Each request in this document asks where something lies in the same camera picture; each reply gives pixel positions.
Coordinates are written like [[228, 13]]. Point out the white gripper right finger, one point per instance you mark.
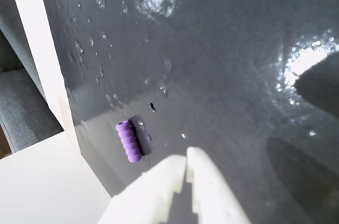
[[214, 197]]

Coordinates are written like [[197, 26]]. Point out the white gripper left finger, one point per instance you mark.
[[148, 197]]

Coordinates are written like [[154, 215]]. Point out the purple ribbed pen grip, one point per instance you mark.
[[128, 142]]

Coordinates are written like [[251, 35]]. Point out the dark grey glossy mat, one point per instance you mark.
[[201, 57]]

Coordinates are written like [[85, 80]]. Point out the grey fabric sofa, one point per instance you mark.
[[23, 107]]

